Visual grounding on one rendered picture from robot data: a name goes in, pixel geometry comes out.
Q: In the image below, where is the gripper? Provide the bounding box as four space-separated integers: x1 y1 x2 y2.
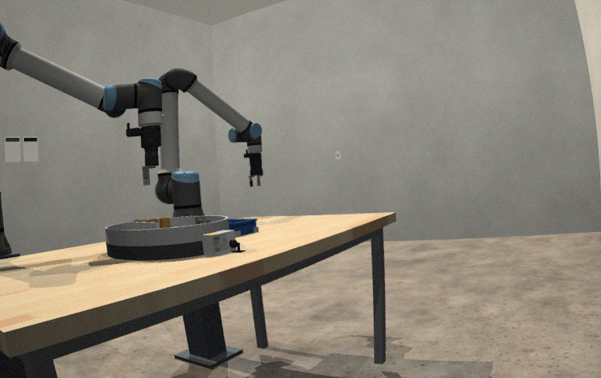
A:
140 125 163 187
248 152 264 187

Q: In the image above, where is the blue crate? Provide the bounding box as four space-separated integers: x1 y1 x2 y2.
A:
228 218 260 237

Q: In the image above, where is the grey turntable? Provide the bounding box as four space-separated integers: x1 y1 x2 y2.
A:
104 215 230 262

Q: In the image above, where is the white control box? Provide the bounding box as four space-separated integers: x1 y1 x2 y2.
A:
202 229 242 258

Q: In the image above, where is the wooden table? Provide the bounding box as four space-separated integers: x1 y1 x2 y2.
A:
0 211 397 378

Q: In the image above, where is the white wall sheet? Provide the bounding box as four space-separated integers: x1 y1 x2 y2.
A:
4 136 22 163
22 136 40 163

